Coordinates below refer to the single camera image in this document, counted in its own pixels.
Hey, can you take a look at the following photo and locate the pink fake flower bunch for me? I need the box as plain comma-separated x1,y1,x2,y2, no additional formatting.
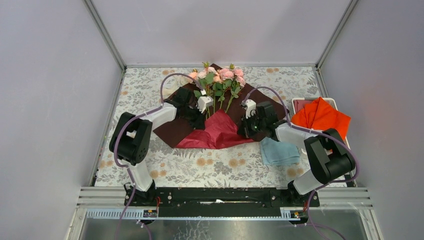
189,62,246,118

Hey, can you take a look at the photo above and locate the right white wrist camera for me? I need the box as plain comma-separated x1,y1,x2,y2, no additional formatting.
241,99,257,119

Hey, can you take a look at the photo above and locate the orange cloth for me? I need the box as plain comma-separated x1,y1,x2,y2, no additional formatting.
290,96,352,140

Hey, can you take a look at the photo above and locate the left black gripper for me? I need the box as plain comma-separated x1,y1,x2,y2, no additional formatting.
181,103,207,130

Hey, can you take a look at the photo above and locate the light blue folded cloth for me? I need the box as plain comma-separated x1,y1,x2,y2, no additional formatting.
259,137,300,166

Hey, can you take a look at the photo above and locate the floral patterned table mat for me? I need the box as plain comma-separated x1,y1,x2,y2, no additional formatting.
111,66,320,188

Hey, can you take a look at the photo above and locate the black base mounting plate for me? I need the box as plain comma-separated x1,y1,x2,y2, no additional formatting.
130,187,320,218

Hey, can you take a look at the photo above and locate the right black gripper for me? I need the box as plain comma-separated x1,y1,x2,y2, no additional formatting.
237,111,266,138

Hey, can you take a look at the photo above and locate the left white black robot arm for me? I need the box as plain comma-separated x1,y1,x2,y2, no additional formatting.
109,87,213,206

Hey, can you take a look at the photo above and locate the dark red wrapping paper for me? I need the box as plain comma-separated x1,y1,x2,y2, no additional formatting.
154,82,271,150

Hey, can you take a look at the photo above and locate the cream ribbon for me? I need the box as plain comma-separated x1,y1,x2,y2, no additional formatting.
161,75,187,99

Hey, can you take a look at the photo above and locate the white plastic basket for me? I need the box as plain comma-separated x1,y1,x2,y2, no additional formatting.
290,97,352,157

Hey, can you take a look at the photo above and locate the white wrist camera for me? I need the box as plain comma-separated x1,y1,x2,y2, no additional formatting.
197,90,214,114
241,99,257,119

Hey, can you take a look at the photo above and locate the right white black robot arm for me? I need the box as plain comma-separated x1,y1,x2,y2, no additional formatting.
237,99,356,207

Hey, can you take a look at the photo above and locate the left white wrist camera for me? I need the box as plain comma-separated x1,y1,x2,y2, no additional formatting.
197,90,214,114

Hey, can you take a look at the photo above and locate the aluminium front rail frame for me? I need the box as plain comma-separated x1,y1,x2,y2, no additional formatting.
77,186,373,221

